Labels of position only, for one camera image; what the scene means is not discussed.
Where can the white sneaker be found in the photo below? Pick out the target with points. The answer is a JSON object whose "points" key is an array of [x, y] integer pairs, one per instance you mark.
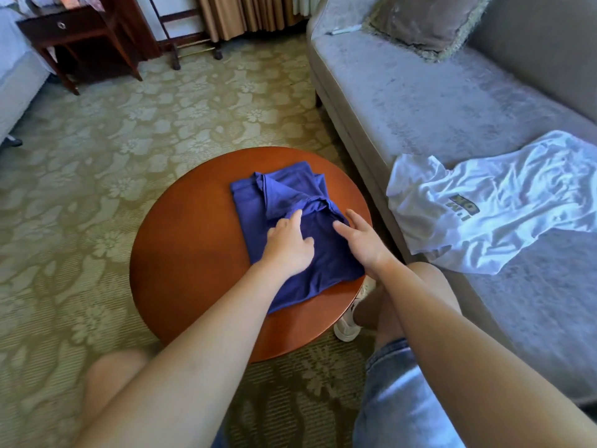
{"points": [[350, 317]]}

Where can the grey velvet chaise sofa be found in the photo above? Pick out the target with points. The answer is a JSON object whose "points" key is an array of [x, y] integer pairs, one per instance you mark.
{"points": [[448, 116]]}

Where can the beige curtain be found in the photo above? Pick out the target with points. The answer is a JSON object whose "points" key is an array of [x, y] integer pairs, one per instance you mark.
{"points": [[247, 12]]}

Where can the plain white plastic bag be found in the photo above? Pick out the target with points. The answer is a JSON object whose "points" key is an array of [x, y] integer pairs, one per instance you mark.
{"points": [[84, 1]]}

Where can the white sheer curtain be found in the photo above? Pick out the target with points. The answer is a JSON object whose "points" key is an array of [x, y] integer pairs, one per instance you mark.
{"points": [[308, 4]]}

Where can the person's left forearm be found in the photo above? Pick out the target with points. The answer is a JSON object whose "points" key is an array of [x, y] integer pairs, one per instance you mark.
{"points": [[186, 378]]}

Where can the brown fringed cushion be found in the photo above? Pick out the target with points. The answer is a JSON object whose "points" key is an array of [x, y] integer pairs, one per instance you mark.
{"points": [[429, 21]]}

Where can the small white flat object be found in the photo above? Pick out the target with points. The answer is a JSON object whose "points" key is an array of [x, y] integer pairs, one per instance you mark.
{"points": [[343, 30]]}

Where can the person's left hand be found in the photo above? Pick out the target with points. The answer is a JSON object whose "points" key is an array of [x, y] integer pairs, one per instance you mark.
{"points": [[287, 247]]}

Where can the dark wooden wall panel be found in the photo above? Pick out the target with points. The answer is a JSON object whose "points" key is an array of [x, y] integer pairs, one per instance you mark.
{"points": [[131, 23]]}

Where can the white T-shirt dark print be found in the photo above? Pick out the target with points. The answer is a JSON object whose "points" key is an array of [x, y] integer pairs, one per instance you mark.
{"points": [[504, 200]]}

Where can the person's right forearm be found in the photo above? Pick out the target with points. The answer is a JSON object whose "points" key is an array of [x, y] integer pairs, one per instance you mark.
{"points": [[485, 368]]}

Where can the black valet stand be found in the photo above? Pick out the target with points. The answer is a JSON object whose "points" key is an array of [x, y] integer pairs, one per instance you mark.
{"points": [[186, 42]]}

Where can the dark wooden nightstand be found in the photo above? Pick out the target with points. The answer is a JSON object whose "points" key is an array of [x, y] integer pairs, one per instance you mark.
{"points": [[75, 28]]}

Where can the white bed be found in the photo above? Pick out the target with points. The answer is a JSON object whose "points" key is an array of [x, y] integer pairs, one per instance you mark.
{"points": [[19, 79]]}

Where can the person's right leg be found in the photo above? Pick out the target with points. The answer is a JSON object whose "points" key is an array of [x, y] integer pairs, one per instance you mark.
{"points": [[410, 303]]}

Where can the blue denim shorts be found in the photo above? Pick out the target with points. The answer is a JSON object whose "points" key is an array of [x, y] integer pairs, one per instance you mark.
{"points": [[401, 396]]}

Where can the plain royal blue T-shirt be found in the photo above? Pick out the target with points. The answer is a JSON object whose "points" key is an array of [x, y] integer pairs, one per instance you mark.
{"points": [[298, 219]]}

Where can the round wooden table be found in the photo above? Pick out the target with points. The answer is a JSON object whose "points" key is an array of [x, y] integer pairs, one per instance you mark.
{"points": [[186, 247]]}

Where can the person's right hand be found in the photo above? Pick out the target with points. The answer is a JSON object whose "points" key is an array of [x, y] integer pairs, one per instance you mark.
{"points": [[366, 242]]}

